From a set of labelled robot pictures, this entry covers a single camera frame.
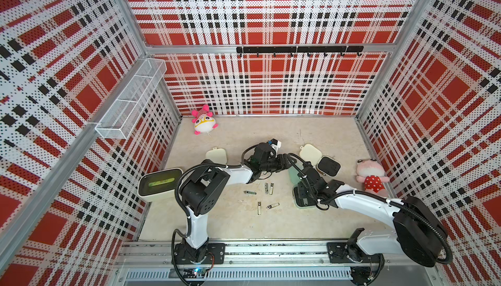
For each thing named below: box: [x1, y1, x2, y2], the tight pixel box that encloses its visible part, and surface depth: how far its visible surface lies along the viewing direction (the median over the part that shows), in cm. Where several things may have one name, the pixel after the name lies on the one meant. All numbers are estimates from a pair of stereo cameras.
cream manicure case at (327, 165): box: [299, 143, 342, 178], surface depth 103 cm
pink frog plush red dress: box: [356, 158, 391, 198], surface depth 90 cm
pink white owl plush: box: [191, 104, 219, 136], surface depth 113 cm
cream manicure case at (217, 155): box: [205, 146, 228, 166], surface depth 106 cm
